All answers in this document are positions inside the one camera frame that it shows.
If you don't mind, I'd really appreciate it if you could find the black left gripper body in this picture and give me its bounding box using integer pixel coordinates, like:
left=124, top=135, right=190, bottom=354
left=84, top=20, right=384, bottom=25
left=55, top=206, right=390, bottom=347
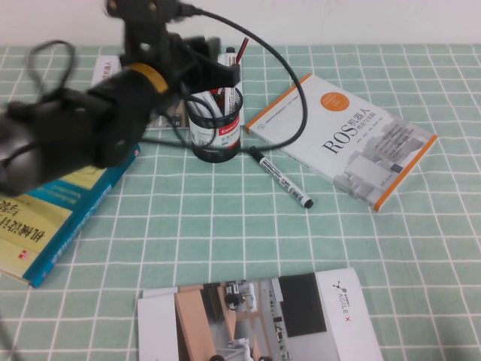
left=104, top=0, right=212, bottom=88

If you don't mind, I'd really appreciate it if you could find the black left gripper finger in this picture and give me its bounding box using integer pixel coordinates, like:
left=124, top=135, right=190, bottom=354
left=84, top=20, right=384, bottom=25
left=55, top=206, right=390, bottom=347
left=181, top=35, right=222, bottom=58
left=190, top=55, right=242, bottom=89

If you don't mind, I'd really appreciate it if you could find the white marker with brown band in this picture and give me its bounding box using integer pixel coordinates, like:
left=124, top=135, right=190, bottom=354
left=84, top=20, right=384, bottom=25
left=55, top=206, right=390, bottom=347
left=223, top=46, right=237, bottom=116

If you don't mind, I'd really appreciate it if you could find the black mesh pen holder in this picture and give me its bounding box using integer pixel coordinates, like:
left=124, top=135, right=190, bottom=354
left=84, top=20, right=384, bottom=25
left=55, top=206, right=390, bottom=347
left=185, top=86, right=245, bottom=165

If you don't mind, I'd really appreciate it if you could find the white grey marker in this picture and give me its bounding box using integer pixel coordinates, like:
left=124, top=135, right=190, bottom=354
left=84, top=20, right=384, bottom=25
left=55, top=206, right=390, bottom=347
left=190, top=93, right=221, bottom=118

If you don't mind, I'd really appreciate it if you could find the AgileX brochure with Chinese title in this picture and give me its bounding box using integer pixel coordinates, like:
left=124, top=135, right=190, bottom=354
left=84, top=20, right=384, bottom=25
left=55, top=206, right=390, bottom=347
left=91, top=52, right=246, bottom=131

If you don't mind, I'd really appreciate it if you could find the white marker with barcode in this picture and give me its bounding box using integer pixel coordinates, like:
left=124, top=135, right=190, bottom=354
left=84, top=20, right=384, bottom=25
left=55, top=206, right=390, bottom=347
left=247, top=145, right=315, bottom=210

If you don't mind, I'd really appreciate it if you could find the white orange ROS book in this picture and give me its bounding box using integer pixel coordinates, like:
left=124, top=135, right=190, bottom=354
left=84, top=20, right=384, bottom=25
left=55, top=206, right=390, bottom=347
left=244, top=74, right=439, bottom=213

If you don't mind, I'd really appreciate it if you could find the yellow teal hardcover book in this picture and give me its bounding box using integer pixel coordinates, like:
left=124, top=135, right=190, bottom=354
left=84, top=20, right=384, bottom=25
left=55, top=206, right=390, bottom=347
left=0, top=143, right=142, bottom=290

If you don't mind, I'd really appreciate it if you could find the AgileX brochure with logo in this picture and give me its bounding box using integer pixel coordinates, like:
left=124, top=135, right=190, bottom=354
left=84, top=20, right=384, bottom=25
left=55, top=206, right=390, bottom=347
left=137, top=267, right=385, bottom=361

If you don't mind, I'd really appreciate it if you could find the thick black cable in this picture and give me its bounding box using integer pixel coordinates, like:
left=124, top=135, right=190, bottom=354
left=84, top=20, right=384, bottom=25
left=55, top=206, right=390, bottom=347
left=141, top=2, right=310, bottom=151

